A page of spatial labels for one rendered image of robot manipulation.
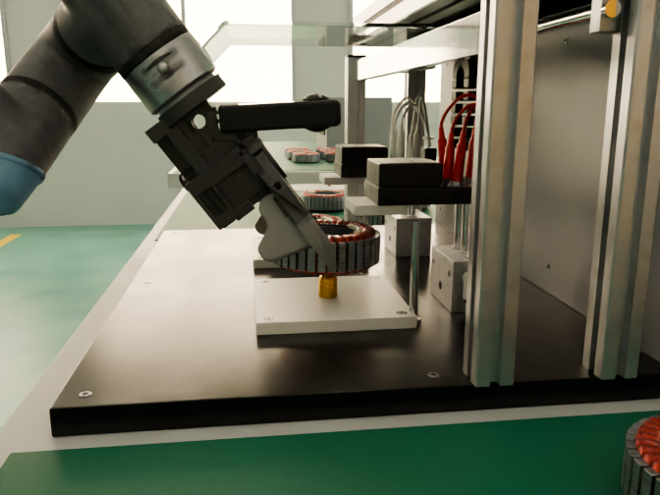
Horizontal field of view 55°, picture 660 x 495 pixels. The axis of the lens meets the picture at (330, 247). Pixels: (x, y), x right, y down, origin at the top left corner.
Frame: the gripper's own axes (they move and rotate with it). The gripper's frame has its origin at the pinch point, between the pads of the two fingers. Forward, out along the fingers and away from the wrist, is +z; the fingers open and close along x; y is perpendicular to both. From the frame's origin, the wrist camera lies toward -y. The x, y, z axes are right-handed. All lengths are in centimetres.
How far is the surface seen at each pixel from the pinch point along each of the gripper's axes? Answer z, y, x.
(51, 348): 18, 122, -194
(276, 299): 0.9, 7.5, 0.4
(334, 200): 12, -5, -70
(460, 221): 6.7, -12.7, -1.6
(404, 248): 12.1, -7.5, -20.3
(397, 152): 1.0, -14.4, -21.9
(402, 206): 0.2, -8.1, 3.0
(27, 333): 9, 134, -214
